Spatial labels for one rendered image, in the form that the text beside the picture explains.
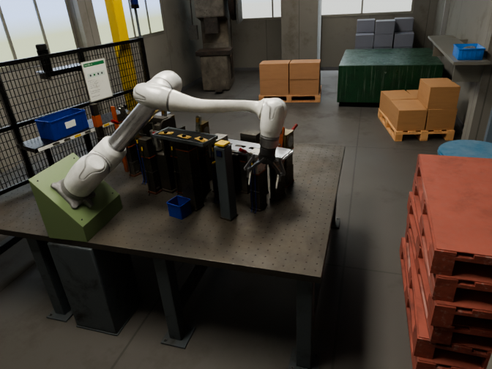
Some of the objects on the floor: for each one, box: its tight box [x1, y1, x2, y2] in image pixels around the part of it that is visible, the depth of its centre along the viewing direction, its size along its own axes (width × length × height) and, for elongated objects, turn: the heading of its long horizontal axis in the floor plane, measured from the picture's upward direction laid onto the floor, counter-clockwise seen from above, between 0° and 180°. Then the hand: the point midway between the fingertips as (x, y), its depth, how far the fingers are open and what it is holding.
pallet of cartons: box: [378, 78, 461, 141], centre depth 519 cm, size 119×91×68 cm
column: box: [48, 242, 143, 336], centre depth 237 cm, size 31×31×66 cm
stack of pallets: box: [399, 154, 492, 369], centre depth 218 cm, size 116×77×80 cm, turn 170°
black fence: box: [0, 38, 150, 195], centre depth 293 cm, size 14×197×155 cm, turn 155°
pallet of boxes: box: [354, 17, 414, 49], centre depth 818 cm, size 115×77×114 cm
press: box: [188, 0, 242, 92], centre depth 774 cm, size 130×114×249 cm
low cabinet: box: [337, 48, 444, 108], centre depth 680 cm, size 174×159×69 cm
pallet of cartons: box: [258, 59, 321, 103], centre depth 704 cm, size 83×117×69 cm
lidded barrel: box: [437, 140, 492, 159], centre depth 305 cm, size 56×53×65 cm
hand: (263, 183), depth 186 cm, fingers open, 13 cm apart
